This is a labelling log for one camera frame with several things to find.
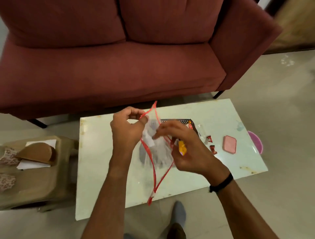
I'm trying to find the clear pouch with red zipper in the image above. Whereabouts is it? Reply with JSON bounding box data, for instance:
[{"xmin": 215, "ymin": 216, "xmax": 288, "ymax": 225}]
[{"xmin": 138, "ymin": 100, "xmax": 178, "ymax": 206}]

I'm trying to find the person's left hand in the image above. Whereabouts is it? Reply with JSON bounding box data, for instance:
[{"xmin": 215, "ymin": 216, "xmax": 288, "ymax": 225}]
[{"xmin": 110, "ymin": 106, "xmax": 149, "ymax": 161}]

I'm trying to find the black wristband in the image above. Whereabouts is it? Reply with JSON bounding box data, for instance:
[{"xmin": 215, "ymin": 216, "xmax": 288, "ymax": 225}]
[{"xmin": 209, "ymin": 173, "xmax": 234, "ymax": 193}]

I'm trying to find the person's grey sock foot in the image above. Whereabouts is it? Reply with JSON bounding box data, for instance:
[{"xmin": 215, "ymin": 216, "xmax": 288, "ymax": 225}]
[{"xmin": 170, "ymin": 201, "xmax": 187, "ymax": 228}]

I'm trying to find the beige plastic stool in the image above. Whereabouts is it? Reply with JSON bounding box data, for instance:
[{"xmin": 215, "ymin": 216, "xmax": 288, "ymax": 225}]
[{"xmin": 0, "ymin": 135, "xmax": 79, "ymax": 213}]

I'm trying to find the maroon sofa back cushion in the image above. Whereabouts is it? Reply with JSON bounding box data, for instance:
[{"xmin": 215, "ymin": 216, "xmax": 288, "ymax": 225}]
[
  {"xmin": 0, "ymin": 0, "xmax": 126, "ymax": 49},
  {"xmin": 119, "ymin": 0, "xmax": 224, "ymax": 45}
]

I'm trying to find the maroon fabric sofa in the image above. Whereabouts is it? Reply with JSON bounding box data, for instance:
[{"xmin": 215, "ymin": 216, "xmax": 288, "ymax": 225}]
[{"xmin": 0, "ymin": 0, "xmax": 283, "ymax": 129}]

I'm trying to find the white paper sheet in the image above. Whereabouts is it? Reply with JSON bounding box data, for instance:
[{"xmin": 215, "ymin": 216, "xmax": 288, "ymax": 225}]
[{"xmin": 16, "ymin": 139, "xmax": 57, "ymax": 170}]

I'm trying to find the pink rectangular case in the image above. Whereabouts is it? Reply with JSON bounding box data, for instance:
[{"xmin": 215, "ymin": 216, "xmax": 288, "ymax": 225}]
[{"xmin": 223, "ymin": 135, "xmax": 237, "ymax": 154}]

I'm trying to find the black mesh tray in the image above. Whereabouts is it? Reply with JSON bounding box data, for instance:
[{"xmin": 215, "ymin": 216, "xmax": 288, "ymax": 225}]
[{"xmin": 160, "ymin": 119, "xmax": 199, "ymax": 134}]

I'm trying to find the person's left forearm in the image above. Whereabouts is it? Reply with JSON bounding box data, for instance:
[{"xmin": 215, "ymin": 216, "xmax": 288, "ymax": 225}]
[{"xmin": 81, "ymin": 158, "xmax": 135, "ymax": 239}]

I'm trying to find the person's brown trouser leg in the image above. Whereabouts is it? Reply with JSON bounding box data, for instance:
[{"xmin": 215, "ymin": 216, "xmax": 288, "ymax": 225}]
[{"xmin": 166, "ymin": 223, "xmax": 187, "ymax": 239}]

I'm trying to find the person's right forearm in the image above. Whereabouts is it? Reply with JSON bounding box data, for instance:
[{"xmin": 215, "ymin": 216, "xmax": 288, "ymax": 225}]
[{"xmin": 209, "ymin": 179, "xmax": 280, "ymax": 239}]

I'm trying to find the brown paper bag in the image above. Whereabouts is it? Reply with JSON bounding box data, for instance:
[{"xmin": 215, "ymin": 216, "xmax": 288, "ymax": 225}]
[{"xmin": 15, "ymin": 142, "xmax": 56, "ymax": 165}]

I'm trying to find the floral patterned cloth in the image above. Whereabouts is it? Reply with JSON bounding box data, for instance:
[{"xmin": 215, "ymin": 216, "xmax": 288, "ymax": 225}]
[
  {"xmin": 0, "ymin": 147, "xmax": 21, "ymax": 166},
  {"xmin": 0, "ymin": 173, "xmax": 17, "ymax": 192}
]

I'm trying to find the wooden door panel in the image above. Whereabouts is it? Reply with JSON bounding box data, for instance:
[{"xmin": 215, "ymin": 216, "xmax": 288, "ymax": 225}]
[{"xmin": 263, "ymin": 0, "xmax": 315, "ymax": 55}]

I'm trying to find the clear plastic cup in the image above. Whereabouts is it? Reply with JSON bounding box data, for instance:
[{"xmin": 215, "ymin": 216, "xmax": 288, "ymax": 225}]
[{"xmin": 196, "ymin": 124, "xmax": 208, "ymax": 144}]

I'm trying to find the person's right hand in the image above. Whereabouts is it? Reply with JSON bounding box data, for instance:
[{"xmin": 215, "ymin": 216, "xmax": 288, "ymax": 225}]
[{"xmin": 152, "ymin": 120, "xmax": 231, "ymax": 184}]

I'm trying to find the pink plastic bowl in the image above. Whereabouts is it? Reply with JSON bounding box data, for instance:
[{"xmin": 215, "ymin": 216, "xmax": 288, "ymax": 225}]
[{"xmin": 247, "ymin": 131, "xmax": 263, "ymax": 155}]

